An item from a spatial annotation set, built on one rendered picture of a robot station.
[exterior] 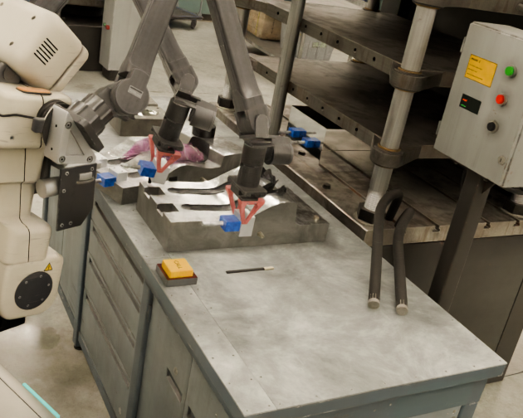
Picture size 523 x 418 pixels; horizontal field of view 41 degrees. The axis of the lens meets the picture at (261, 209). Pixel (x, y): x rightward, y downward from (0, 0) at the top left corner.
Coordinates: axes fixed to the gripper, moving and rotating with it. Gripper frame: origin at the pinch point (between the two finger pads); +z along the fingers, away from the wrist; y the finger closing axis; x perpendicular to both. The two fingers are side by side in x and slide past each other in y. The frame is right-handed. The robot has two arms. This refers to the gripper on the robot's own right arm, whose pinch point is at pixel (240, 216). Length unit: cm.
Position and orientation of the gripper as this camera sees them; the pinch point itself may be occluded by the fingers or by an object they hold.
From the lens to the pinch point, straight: 178.0
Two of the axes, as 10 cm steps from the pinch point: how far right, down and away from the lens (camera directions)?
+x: -8.7, 0.1, -4.9
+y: -4.4, -4.4, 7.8
